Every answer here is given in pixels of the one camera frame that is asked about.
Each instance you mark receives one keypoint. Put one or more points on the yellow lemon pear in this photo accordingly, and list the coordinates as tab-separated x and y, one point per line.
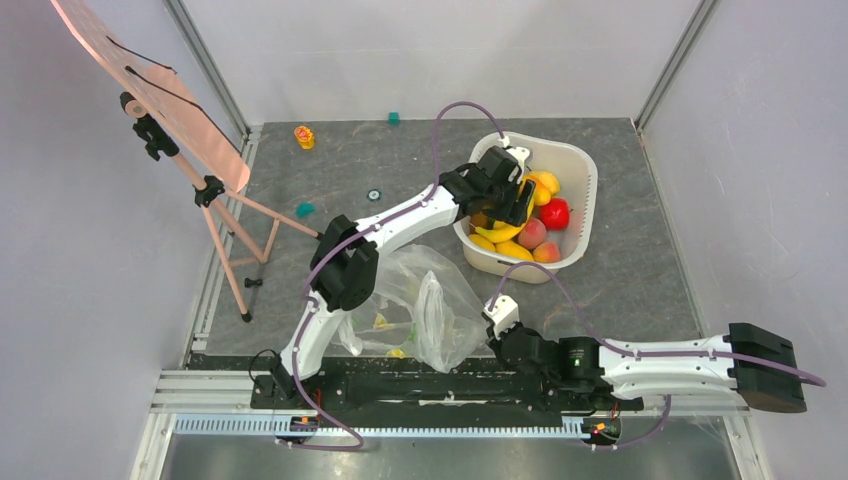
547	179

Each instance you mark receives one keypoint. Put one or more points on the orange peach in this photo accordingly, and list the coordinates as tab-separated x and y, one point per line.
547	252

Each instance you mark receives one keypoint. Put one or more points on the yellow banana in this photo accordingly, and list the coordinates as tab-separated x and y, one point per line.
494	231

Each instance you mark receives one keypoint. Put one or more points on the yellow lemon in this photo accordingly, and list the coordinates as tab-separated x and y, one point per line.
482	242

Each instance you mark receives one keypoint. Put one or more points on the clear plastic bag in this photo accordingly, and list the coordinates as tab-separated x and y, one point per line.
422	308

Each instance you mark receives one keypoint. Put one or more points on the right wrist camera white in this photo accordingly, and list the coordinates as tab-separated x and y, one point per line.
501	314

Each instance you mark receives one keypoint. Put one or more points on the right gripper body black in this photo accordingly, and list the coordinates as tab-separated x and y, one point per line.
502	340

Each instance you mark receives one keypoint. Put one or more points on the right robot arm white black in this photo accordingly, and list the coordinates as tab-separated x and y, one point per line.
749	361

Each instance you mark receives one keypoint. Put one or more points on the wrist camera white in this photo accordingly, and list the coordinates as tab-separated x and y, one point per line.
521	155
501	314

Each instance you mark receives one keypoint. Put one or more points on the red apple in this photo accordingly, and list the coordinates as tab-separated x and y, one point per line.
555	215

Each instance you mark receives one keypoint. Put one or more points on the white plastic basket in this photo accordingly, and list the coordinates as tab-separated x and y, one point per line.
577	175

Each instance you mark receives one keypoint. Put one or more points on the orange yellow mango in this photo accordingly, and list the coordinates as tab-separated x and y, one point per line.
541	195

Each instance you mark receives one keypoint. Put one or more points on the pink peach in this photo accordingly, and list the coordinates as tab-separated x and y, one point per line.
533	234

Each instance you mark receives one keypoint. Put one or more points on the pink tripod stand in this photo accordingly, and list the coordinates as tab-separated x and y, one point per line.
208	189

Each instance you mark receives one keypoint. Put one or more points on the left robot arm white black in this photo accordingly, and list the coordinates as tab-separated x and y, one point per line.
344	267

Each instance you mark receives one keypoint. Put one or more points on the orange yellow toy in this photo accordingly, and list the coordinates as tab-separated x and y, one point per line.
305	137

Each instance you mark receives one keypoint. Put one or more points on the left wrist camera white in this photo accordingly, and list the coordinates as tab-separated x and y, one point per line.
521	155

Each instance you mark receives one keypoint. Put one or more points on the teal toy piece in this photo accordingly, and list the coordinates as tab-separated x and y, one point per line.
304	209

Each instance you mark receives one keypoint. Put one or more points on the pink perforated board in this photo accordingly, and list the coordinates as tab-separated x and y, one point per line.
160	90

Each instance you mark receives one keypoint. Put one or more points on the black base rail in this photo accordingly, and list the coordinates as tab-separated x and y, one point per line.
405	393

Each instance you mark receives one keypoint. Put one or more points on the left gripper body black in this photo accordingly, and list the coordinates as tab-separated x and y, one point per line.
501	201

